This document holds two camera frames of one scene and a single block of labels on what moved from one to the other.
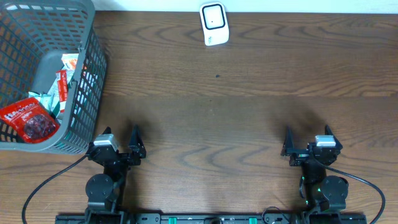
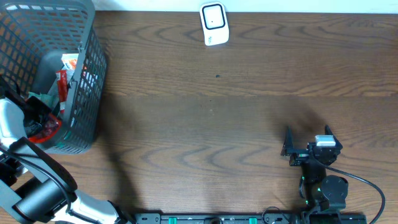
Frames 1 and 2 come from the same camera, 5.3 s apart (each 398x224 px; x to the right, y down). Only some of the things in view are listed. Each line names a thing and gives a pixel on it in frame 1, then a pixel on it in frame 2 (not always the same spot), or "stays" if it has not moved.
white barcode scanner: x=215 y=23 stays
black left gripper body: x=130 y=161 to x=32 y=109
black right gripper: x=300 y=155 stays
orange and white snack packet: x=69 y=61 stays
